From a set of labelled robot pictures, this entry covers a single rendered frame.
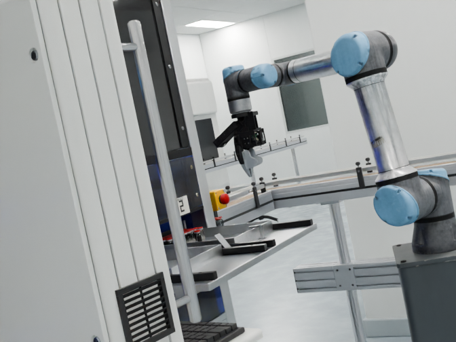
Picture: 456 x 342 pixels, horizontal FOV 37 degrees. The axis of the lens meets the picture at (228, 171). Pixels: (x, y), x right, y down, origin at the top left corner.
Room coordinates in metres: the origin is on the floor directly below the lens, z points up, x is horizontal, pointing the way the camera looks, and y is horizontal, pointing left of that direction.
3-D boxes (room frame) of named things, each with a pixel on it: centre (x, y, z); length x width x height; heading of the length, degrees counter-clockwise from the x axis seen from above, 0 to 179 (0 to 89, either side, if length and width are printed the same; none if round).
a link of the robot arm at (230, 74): (2.22, -0.08, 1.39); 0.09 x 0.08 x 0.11; 43
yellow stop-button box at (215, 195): (2.53, 0.08, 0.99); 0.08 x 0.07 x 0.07; 59
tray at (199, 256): (1.96, 0.28, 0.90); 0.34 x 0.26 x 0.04; 59
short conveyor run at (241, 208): (2.85, 0.05, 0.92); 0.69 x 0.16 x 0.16; 149
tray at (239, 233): (2.25, 0.10, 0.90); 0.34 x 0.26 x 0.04; 59
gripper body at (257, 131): (2.22, -0.09, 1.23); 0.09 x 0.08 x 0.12; 59
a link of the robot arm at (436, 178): (1.92, -0.55, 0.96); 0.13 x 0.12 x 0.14; 133
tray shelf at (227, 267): (2.07, 0.13, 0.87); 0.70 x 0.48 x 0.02; 149
